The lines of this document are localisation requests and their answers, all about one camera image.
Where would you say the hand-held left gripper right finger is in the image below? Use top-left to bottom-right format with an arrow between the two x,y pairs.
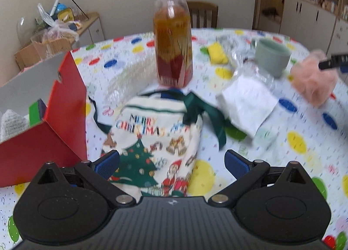
208,149 -> 313,208

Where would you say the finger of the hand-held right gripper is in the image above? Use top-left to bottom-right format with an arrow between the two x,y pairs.
318,54 -> 348,71

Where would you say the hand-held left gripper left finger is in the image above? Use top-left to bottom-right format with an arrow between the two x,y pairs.
30,149 -> 136,208

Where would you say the pink mesh bath pouf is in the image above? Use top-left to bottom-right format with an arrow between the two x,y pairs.
289,50 -> 339,106

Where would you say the Christmas print drawstring bag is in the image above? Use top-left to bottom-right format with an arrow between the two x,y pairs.
90,88 -> 231,197

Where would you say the red cardboard box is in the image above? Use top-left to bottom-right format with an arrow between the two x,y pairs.
0,50 -> 89,188

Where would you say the clear bubble wrap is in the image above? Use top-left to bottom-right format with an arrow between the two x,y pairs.
103,55 -> 161,98

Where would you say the pale green cup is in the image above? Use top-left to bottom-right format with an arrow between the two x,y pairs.
251,38 -> 292,78

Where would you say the green sponge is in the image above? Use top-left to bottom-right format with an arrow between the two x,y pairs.
28,99 -> 48,127

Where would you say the white knitted cloth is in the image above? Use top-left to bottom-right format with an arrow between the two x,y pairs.
0,109 -> 30,142

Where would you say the yellow sponge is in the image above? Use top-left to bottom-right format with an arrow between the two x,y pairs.
207,42 -> 229,64

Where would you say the light brown open box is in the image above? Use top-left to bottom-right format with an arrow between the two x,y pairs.
14,37 -> 72,71

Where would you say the white side cabinet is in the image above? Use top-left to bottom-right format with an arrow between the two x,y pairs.
69,12 -> 105,50

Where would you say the clear bottle with orange liquid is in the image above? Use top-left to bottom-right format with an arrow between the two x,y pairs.
153,0 -> 194,88

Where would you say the brown wooden chair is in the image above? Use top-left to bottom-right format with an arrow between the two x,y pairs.
186,1 -> 219,29

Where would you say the yellow tin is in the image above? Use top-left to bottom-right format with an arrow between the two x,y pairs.
58,8 -> 74,22

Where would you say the clear glass vase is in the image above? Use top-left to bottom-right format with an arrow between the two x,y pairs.
16,17 -> 38,47

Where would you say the thin black stick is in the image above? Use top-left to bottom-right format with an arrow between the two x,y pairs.
69,0 -> 89,20

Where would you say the white wall shelf cabinet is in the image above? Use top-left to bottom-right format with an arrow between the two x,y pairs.
253,0 -> 348,58

